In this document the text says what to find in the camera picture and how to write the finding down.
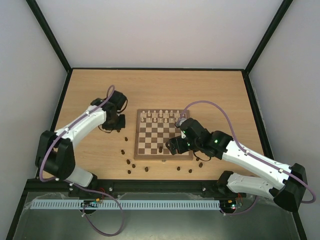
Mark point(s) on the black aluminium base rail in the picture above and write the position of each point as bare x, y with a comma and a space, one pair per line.
160, 186

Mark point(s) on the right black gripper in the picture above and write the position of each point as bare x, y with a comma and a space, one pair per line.
176, 144

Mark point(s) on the wooden chess board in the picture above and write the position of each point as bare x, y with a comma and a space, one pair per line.
150, 136

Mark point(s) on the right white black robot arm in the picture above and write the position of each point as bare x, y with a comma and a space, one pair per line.
282, 183

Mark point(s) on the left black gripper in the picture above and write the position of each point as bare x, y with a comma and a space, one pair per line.
122, 125

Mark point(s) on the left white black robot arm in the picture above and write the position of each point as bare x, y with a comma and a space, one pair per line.
55, 156

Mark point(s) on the white slotted cable duct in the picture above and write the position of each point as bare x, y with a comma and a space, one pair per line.
72, 204

